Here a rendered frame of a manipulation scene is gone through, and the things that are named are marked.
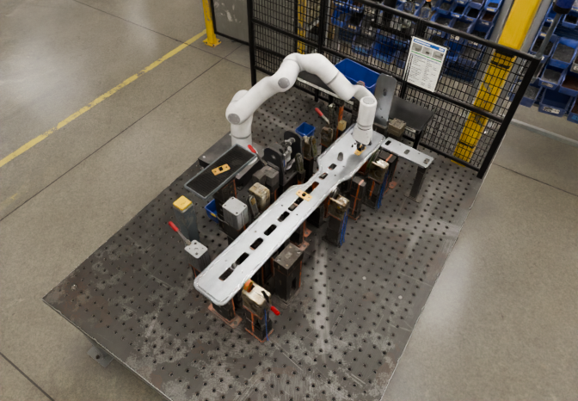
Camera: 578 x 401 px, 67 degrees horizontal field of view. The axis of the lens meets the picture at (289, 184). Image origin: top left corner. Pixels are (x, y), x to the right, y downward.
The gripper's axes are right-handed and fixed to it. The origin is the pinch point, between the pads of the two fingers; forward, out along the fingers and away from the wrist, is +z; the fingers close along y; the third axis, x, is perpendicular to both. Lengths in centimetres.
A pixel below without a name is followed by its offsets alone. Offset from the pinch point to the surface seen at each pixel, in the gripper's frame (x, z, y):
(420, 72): 54, -21, 4
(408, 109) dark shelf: 46.5, -0.1, 6.1
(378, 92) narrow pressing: 26.5, -18.4, -6.8
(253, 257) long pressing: -91, 3, -1
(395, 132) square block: 23.4, 0.4, 9.2
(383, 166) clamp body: -7.5, -1.6, 18.2
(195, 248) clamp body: -106, -3, -22
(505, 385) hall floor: -21, 103, 128
